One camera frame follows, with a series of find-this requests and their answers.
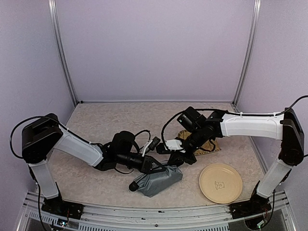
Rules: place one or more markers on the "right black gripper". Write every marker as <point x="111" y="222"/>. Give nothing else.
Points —
<point x="176" y="157"/>

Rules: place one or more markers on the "woven bamboo tray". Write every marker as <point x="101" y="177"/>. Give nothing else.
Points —
<point x="210" y="146"/>

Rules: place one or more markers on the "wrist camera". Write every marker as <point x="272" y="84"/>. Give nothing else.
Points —
<point x="169" y="146"/>
<point x="150" y="146"/>

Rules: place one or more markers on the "left aluminium frame post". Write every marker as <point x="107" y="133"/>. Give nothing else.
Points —
<point x="61" y="52"/>

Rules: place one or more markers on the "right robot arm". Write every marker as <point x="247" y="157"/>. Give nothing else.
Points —
<point x="281" y="126"/>

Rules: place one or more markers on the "grey zip pouch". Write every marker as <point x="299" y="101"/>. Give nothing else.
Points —
<point x="152" y="184"/>

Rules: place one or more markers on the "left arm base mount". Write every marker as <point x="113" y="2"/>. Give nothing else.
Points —
<point x="58" y="206"/>

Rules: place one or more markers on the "beige round plate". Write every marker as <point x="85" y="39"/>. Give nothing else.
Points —
<point x="220" y="183"/>

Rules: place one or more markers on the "right aluminium frame post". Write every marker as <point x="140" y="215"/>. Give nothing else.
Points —
<point x="248" y="52"/>

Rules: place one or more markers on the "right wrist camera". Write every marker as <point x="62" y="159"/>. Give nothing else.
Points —
<point x="169" y="146"/>

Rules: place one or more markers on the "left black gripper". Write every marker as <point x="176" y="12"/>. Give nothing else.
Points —
<point x="147" y="165"/>

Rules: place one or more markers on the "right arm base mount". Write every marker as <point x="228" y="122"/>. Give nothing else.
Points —
<point x="255" y="205"/>

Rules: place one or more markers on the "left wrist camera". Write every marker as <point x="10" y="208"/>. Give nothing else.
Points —
<point x="150" y="146"/>

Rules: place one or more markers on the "aluminium frame post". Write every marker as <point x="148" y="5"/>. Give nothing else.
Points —
<point x="61" y="52"/>
<point x="248" y="52"/>

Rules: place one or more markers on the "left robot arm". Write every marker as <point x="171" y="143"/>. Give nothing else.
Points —
<point x="46" y="134"/>

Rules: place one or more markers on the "front aluminium rail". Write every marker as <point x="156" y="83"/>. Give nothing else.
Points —
<point x="196" y="218"/>

